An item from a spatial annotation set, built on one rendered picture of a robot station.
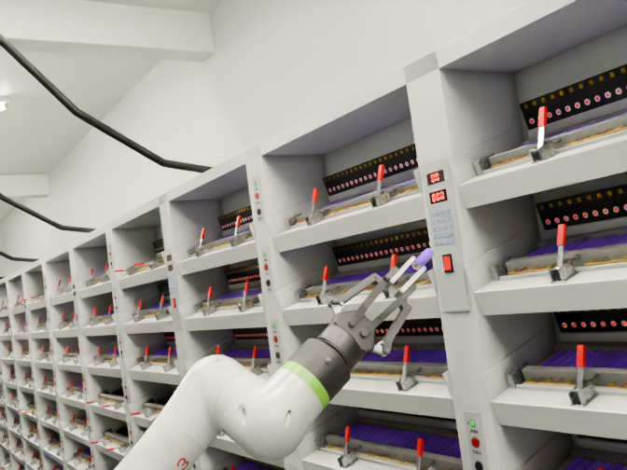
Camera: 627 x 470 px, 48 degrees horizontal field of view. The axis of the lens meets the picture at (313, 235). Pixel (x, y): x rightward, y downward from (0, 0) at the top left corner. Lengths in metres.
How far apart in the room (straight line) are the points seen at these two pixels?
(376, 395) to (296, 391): 0.53
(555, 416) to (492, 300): 0.22
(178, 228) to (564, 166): 1.64
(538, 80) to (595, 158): 0.36
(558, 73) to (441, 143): 0.26
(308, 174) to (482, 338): 0.84
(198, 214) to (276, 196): 0.71
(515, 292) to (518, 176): 0.19
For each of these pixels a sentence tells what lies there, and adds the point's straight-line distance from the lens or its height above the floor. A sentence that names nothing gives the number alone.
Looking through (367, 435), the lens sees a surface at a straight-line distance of 1.83.
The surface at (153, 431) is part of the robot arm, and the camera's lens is 1.15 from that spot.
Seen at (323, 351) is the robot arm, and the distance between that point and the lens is 1.10.
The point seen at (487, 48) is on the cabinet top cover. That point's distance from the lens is 1.28.
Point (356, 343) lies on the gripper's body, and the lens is 1.13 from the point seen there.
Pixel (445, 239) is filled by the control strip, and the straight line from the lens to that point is 1.32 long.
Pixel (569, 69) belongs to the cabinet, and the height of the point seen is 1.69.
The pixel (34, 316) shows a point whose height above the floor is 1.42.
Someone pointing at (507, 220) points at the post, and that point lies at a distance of 1.38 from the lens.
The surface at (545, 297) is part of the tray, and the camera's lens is 1.20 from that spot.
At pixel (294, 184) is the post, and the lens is 1.93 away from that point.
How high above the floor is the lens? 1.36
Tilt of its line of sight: 4 degrees up
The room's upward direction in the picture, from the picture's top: 8 degrees counter-clockwise
